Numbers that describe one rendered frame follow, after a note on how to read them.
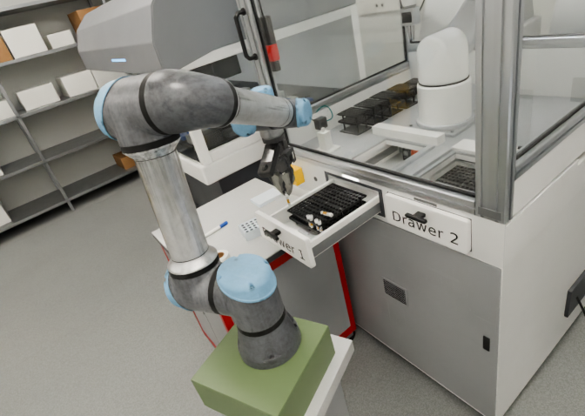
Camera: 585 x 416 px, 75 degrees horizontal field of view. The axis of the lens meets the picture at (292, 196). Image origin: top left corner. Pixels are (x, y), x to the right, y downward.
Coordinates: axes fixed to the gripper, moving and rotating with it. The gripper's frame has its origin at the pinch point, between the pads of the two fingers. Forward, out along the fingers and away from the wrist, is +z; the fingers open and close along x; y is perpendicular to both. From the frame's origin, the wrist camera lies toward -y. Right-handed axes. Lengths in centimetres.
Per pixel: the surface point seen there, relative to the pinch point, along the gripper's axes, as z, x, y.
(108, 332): 98, 148, 0
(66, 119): 15, 361, 197
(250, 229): 19.0, 22.2, 4.5
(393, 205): 9.1, -33.7, 6.0
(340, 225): 10.3, -18.5, -3.8
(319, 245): 12.0, -13.7, -12.3
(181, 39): -49, 57, 49
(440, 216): 6.7, -48.7, -3.1
